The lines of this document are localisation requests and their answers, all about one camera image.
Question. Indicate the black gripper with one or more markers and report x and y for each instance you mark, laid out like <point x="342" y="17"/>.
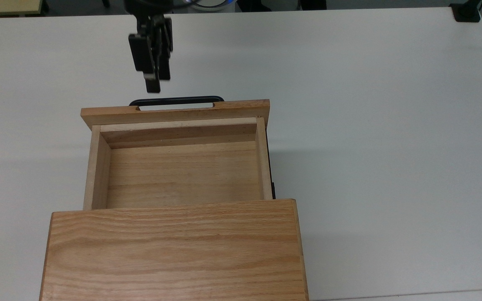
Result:
<point x="144" y="14"/>

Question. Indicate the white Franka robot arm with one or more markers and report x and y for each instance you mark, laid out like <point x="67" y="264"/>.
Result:
<point x="207" y="3"/>

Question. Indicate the wooden drawer cabinet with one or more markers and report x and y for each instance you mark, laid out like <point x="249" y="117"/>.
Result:
<point x="174" y="255"/>

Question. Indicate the yellow wooden table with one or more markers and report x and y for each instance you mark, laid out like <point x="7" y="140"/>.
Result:
<point x="2" y="6"/>

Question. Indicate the black table clamp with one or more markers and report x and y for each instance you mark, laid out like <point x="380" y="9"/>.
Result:
<point x="466" y="11"/>

